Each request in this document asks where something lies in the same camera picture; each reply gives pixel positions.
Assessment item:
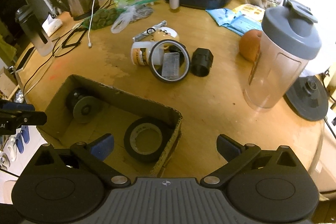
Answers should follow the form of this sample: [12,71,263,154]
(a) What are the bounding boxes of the black cylindrical lens part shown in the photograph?
[66,87,102,124]

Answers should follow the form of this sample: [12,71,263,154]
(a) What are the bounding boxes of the black tape roll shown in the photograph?
[123,117,174,163]

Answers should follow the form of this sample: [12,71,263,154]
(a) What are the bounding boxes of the black plastic adapter block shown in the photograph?
[191,48,214,77]

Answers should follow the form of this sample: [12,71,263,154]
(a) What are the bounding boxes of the smartphone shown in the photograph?
[15,47,35,72]

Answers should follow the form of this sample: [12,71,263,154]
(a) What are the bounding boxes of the brown cardboard box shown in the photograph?
[38,75,182,179]

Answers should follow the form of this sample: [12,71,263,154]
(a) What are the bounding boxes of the black tumbler bottle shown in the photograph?
[15,5,53,56]

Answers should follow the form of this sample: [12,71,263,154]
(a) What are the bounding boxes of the black eyeglasses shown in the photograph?
[61,27,88,50]

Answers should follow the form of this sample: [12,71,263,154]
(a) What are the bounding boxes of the black round base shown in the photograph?
[284,76,329,122]

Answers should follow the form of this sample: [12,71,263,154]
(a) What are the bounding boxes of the white tissue box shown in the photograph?
[42,14,63,37]

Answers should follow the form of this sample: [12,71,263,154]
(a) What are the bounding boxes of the clear small plastic case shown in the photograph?
[161,52,180,80]

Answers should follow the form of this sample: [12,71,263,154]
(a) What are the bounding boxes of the red apple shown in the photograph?
[239,30,261,62]

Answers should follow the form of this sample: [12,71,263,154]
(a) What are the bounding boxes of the white pill bottle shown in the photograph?
[130,41,156,66]

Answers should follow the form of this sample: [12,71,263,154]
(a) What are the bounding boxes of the clear shaker bottle grey lid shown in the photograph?
[243,0,321,111]

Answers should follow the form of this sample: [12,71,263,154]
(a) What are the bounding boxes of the light blue wipes pack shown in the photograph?
[224,15,262,36]

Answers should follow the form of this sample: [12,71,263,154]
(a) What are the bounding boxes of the silver foil stick packet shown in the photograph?
[132,20,167,42]

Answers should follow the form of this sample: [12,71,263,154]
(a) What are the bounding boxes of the blue wet wipes pack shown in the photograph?
[206,8,236,26]

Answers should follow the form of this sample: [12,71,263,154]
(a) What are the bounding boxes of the tan cartoon earbud case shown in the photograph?
[150,27,180,42]

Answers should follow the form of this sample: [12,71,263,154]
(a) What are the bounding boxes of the yellow wet wipes pack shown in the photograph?
[232,4,265,23]

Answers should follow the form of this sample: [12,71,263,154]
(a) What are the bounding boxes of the clear plastic bag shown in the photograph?
[110,4,154,34]

